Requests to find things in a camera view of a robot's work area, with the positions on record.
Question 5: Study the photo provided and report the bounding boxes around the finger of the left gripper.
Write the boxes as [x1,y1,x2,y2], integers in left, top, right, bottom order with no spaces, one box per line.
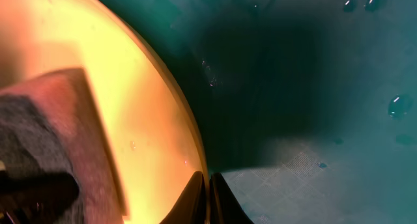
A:
[1,171,79,224]

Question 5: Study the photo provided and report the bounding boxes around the teal plastic tray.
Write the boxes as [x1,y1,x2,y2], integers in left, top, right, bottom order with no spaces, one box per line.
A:
[99,0,416,223]

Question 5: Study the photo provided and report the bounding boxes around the yellow-green plate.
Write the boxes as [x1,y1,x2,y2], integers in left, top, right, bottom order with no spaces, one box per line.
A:
[1,0,207,224]

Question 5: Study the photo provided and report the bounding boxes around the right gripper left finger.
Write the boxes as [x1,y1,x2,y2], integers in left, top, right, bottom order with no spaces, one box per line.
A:
[160,171,206,224]

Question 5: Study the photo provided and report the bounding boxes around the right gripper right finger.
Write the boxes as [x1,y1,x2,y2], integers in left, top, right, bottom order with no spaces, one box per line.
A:
[210,173,253,224]

